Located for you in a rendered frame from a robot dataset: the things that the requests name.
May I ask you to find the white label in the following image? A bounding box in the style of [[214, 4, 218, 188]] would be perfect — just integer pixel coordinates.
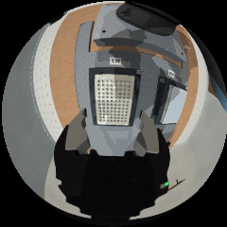
[[168, 70, 175, 78], [110, 57, 121, 65]]

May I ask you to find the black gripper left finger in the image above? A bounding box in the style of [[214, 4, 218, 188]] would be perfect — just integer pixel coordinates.
[[54, 108, 90, 181]]

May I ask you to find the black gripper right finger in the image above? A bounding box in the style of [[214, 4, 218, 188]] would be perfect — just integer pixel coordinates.
[[133, 111, 170, 184]]

